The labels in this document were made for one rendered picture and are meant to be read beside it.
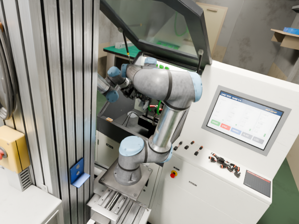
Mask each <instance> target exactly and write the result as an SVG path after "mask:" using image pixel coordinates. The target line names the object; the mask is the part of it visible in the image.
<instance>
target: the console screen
mask: <svg viewBox="0 0 299 224"><path fill-rule="evenodd" d="M291 110H292V109H291V108H287V107H284V106H282V105H279V104H275V103H272V102H270V101H267V100H263V99H260V98H257V97H255V96H251V95H248V94H245V93H243V92H239V91H236V90H233V89H230V88H227V87H224V86H221V85H218V87H217V89H216V92H215V94H214V97H213V99H212V101H211V104H210V107H209V109H208V112H207V114H206V117H205V119H204V121H203V124H202V127H201V128H202V129H204V130H207V131H209V132H211V133H213V134H215V135H218V136H220V137H223V138H225V139H227V140H230V141H232V142H234V143H236V144H239V145H241V146H243V147H246V148H248V149H250V150H252V151H255V152H257V153H259V154H262V155H264V156H267V155H268V153H269V151H270V149H271V147H272V145H273V144H274V142H275V140H276V138H277V136H278V134H279V133H280V131H281V129H282V127H283V125H284V123H285V121H286V120H287V118H288V116H289V114H290V112H291Z"/></svg>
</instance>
